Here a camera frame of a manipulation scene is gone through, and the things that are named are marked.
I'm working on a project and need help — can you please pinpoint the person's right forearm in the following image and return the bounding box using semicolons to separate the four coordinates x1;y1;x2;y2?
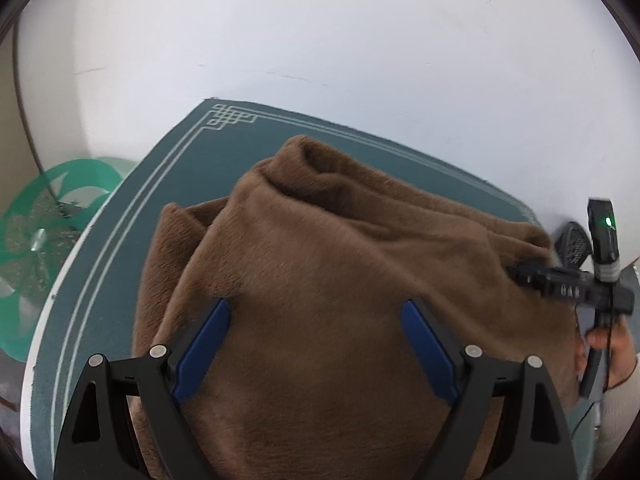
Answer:
592;355;640;480

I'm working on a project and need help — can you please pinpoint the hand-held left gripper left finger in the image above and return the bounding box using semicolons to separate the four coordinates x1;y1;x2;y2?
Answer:
52;297;232;480

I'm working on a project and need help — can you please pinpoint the person's right hand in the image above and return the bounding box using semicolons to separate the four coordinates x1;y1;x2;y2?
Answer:
574;317;638;388

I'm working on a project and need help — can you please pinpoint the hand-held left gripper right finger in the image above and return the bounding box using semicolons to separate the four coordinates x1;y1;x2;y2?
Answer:
401;300;581;480

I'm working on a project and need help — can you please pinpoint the teal table mat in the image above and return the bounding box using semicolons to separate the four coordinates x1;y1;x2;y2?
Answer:
20;99;598;480

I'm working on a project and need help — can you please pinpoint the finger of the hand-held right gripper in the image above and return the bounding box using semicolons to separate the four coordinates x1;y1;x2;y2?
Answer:
506;258;550;292

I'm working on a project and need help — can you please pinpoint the brown fleece garment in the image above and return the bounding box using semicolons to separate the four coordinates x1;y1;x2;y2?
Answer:
131;135;583;480

